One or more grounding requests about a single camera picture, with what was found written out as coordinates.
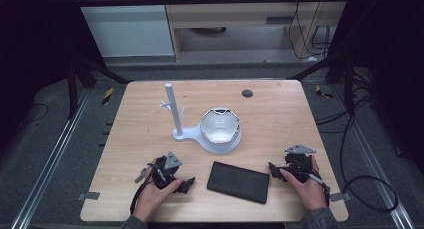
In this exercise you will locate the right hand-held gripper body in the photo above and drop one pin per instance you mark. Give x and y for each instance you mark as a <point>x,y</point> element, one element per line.
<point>298,164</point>

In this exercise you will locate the grey tape piece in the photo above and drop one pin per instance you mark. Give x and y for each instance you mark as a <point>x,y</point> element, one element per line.
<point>89,195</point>
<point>340,197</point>

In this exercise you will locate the wooden shelf cabinet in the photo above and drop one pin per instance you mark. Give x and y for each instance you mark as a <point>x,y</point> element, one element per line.
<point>233,19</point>

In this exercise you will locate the white cabinet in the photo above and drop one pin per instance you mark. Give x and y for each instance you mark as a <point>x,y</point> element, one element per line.
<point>130,32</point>

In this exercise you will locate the person's left hand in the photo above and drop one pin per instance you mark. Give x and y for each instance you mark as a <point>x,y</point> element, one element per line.
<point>150,199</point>

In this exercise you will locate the white cup with shiny rim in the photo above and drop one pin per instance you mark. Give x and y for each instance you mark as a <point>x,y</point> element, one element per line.
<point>220,125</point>

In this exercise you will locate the black metal stand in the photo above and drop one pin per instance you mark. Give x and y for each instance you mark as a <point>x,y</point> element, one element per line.
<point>349,89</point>
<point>71,89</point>

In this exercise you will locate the yellow black striped tape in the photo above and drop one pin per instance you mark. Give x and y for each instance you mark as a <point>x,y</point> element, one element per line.
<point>322,92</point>
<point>107,96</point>

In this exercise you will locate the black phone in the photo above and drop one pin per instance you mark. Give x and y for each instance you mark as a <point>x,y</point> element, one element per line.
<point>238,182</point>

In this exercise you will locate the black horizontal bar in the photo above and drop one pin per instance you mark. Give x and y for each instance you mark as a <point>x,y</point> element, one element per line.
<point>200,0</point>

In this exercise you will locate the person's right hand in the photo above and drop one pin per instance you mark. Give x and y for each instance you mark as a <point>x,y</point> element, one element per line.
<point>311,192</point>

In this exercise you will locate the white stand with pole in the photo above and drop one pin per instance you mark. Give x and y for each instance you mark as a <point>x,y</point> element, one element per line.
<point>186,134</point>

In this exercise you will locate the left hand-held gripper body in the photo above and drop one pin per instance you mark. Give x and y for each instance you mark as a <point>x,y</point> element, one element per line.
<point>170,162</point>

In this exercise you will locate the metal floor rail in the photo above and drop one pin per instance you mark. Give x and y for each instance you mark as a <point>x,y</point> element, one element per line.
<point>376,165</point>
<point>50,162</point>

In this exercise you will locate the round grey table grommet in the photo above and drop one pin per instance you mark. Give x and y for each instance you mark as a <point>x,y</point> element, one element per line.
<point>247,93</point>

